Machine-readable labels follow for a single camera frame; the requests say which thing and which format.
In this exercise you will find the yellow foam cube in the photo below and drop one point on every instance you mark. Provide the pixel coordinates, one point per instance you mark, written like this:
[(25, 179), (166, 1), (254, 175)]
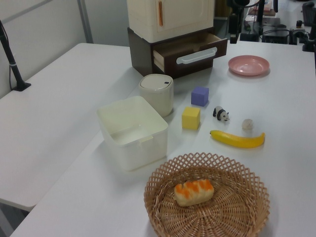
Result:
[(190, 119)]

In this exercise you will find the small white garlic toy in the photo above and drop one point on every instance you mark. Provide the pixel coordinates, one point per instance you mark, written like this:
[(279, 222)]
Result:
[(247, 125)]

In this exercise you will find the cream open plastic bin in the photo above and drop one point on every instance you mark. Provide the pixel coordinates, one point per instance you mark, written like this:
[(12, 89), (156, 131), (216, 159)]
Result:
[(145, 153)]

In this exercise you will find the dark brown drawer cabinet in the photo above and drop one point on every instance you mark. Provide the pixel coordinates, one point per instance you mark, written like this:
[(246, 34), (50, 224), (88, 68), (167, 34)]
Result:
[(140, 54)]

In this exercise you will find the beige lidded mini trash bin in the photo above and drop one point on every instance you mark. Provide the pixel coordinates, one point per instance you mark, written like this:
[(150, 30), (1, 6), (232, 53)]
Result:
[(158, 96)]

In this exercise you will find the pink plastic plate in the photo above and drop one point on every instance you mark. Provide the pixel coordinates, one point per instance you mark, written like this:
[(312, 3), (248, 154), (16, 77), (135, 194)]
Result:
[(248, 65)]

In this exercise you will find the cream plastic storage box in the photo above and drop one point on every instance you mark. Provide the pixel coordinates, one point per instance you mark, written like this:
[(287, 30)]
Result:
[(177, 17)]

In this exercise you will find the black equipment box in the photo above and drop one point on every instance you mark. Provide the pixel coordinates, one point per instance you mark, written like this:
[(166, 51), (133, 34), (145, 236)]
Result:
[(275, 37)]

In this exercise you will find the yellow toy banana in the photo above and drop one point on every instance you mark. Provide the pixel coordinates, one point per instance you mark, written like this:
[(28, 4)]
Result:
[(237, 141)]

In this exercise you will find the purple foam cube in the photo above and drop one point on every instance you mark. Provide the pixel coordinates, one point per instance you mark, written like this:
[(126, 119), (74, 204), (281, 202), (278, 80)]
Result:
[(199, 97)]

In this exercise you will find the woven wicker basket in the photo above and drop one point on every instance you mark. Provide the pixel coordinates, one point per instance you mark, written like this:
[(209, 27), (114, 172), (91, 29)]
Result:
[(222, 217)]

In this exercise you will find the black vertical monitor pole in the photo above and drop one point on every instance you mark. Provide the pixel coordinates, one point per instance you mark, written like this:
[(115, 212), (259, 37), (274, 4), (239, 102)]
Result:
[(260, 11)]

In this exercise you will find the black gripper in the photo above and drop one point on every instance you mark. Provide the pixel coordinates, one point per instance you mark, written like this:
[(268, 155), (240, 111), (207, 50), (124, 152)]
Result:
[(234, 24)]

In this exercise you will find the orange topped toy bread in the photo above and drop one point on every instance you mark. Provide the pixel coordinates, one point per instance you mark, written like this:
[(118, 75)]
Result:
[(193, 193)]

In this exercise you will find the black camera stand pole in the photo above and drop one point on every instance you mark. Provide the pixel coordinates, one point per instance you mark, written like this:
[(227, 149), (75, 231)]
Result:
[(13, 66)]

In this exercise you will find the panda figurine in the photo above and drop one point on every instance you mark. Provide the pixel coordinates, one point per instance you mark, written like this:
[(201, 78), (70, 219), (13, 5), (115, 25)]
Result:
[(221, 114)]

